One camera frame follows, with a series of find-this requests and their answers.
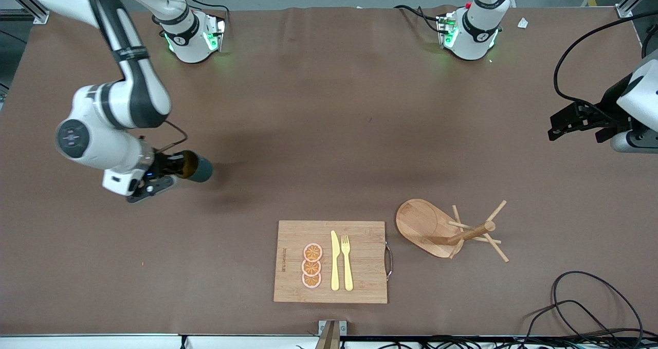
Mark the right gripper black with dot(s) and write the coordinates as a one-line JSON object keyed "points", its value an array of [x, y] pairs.
{"points": [[165, 165]]}

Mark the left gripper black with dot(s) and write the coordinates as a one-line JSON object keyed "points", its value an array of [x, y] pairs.
{"points": [[605, 106]]}

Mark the teal cup with yellow inside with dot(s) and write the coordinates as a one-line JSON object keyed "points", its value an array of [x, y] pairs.
{"points": [[201, 169]]}

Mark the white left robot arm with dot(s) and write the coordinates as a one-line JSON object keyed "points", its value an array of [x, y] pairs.
{"points": [[473, 35]]}

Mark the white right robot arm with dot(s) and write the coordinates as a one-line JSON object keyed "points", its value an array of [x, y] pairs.
{"points": [[92, 143]]}

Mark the wooden cup rack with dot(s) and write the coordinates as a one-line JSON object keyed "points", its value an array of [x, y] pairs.
{"points": [[424, 225]]}

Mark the brown table cover sheet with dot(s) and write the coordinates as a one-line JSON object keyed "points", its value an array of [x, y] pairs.
{"points": [[257, 107]]}

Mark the white paper scrap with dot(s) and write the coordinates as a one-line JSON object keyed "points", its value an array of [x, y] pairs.
{"points": [[523, 23]]}

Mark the orange slice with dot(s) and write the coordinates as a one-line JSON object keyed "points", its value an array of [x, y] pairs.
{"points": [[313, 252]]}

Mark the yellow plastic knife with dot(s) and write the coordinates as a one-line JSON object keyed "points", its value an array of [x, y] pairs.
{"points": [[334, 267]]}

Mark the yellow plastic fork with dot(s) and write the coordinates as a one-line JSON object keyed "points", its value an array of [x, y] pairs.
{"points": [[348, 272]]}

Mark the wooden cutting board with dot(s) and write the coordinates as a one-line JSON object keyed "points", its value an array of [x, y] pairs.
{"points": [[360, 267]]}

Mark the aluminium profile bracket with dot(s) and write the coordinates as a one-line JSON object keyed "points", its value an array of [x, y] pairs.
{"points": [[331, 333]]}

